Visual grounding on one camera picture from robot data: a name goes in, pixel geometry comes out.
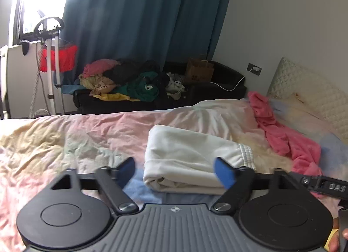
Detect wide blue curtain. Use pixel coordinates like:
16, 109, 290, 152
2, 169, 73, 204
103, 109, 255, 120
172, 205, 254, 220
61, 0, 237, 84

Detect black hanging pouch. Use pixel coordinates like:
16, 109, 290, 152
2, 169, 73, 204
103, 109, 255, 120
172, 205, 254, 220
21, 40, 32, 56

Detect black sofa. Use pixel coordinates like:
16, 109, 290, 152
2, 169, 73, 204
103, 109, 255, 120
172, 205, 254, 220
73, 60, 247, 115

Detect window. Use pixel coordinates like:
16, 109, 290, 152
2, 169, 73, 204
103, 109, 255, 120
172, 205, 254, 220
12, 0, 79, 44

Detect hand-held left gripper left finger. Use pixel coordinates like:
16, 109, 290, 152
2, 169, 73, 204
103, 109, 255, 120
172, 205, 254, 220
50, 156, 140, 213

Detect dark wooden board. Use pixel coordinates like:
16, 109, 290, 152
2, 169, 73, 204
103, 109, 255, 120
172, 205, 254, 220
0, 46, 11, 120

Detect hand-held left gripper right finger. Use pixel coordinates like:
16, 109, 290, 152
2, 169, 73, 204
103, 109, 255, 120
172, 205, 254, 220
211, 156, 299, 213

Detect quilted cream pillow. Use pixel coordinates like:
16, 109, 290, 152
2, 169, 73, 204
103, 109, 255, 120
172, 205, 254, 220
266, 57, 348, 139

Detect pastel bed blanket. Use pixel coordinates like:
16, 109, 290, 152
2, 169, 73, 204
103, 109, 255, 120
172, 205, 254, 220
0, 99, 348, 252

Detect pink garment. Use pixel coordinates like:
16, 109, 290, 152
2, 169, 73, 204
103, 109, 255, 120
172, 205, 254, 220
82, 58, 120, 78

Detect pink fleece robe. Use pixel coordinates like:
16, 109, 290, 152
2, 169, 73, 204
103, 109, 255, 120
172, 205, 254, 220
247, 91, 323, 178

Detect wall socket with charger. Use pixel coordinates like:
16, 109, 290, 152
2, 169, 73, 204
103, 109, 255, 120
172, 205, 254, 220
247, 63, 263, 75

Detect yellow cloth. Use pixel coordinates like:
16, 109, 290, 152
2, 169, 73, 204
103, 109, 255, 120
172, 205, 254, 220
93, 93, 140, 102

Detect white patterned garment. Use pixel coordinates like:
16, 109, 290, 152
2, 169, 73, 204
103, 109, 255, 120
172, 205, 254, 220
164, 72, 187, 100

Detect cream sweatpants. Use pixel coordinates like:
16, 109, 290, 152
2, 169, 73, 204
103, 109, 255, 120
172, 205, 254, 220
143, 125, 256, 195

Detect person's right hand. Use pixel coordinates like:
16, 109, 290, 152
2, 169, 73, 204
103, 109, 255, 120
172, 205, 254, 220
328, 218, 348, 252

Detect brown paper bag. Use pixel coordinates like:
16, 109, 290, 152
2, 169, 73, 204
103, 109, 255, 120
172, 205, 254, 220
185, 55, 215, 84

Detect black garment pile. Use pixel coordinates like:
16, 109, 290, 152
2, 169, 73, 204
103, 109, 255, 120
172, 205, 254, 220
103, 60, 161, 85

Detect white charging cable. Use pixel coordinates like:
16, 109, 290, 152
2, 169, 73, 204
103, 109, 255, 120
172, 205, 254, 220
211, 71, 259, 91

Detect beige garment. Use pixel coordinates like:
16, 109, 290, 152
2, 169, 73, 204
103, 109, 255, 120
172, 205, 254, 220
79, 74, 117, 96

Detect green garment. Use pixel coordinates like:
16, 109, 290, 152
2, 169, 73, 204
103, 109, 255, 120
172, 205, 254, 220
117, 71, 159, 102

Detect garment steamer stand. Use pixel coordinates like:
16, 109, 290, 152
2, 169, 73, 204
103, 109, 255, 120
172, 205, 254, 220
28, 10, 66, 118

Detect red garment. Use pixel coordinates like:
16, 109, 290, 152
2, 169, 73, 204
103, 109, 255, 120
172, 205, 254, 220
39, 42, 79, 73

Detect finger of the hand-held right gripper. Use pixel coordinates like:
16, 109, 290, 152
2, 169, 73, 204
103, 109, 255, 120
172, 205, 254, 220
288, 171, 316, 191

